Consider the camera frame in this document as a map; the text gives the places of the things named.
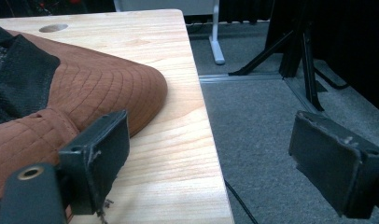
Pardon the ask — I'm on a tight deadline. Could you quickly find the brown stitched hat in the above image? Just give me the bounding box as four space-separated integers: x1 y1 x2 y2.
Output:
0 29 169 203

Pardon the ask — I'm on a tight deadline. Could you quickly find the black curtain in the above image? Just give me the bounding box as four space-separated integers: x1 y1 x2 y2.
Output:
308 0 379 117

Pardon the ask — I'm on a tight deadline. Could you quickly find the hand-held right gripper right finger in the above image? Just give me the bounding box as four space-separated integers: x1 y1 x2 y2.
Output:
288 110 379 220

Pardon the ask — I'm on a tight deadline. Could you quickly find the black floor cable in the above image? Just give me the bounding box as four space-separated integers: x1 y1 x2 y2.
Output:
224 179 260 224

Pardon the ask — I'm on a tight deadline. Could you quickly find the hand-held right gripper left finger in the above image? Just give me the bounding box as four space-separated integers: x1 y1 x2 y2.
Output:
58 109 132 217

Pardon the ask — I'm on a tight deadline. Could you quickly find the black mesh cloth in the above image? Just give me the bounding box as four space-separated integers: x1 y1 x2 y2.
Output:
0 21 62 126

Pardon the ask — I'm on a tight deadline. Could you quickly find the black metal tripod stand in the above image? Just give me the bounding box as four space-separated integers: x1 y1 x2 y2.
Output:
228 0 326 112

